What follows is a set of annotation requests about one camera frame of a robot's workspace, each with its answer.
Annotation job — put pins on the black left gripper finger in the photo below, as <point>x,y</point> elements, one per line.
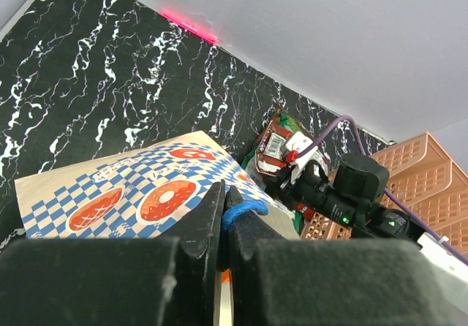
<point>173,279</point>

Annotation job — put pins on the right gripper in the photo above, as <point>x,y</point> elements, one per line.
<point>278,279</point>

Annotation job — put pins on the checkered paper bag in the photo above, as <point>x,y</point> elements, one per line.
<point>137,194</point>

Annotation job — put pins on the brown Kettle chips bag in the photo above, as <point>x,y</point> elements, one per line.
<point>269,156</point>

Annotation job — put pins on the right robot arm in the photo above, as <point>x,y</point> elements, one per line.
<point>358,186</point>

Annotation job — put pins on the pink desk organizer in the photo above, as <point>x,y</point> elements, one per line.
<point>429,182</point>

